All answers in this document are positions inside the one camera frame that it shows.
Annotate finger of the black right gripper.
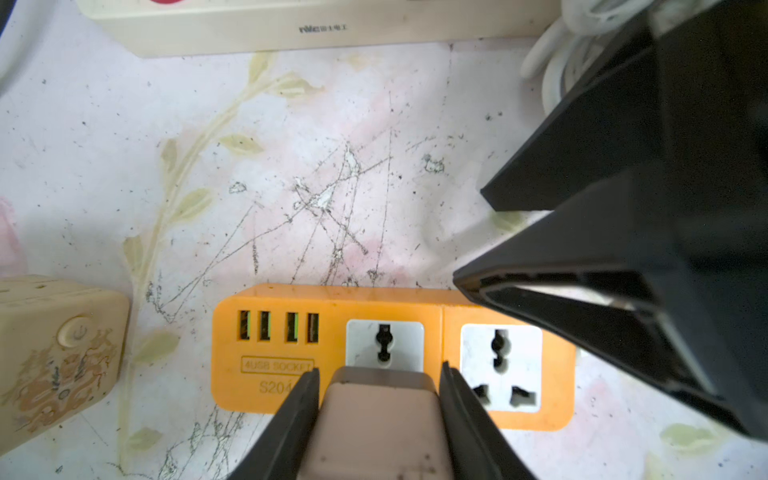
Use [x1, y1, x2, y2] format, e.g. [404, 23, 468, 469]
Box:
[453, 179, 767, 438]

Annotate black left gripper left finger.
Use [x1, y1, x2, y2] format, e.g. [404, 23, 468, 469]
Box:
[228, 369, 320, 480]

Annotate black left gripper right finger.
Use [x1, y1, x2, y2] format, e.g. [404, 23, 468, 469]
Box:
[439, 362, 536, 480]

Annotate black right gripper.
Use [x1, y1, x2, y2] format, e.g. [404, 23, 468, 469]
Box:
[480, 1, 767, 336]

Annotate pink beige plug adapter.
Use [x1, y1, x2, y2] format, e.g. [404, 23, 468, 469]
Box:
[297, 366, 454, 479]

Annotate orange USB power strip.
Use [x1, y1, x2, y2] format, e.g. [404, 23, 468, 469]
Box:
[211, 284, 577, 431]

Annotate cream dragon cube adapter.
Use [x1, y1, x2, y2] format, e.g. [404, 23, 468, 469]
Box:
[1, 275, 130, 453]

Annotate cream power strip red sockets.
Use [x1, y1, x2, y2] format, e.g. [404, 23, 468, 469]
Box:
[76, 0, 561, 58]

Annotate bundled white cable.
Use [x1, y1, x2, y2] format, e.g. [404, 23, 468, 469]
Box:
[519, 0, 661, 115]

